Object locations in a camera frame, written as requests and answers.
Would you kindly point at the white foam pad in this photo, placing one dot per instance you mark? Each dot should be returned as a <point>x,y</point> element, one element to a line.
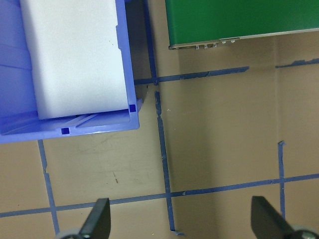
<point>74,57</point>

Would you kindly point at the green conveyor belt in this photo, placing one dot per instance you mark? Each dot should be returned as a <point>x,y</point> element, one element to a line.
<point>236,17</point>

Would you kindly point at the blue plastic storage bin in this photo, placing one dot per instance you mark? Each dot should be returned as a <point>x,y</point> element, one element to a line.
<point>15,74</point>

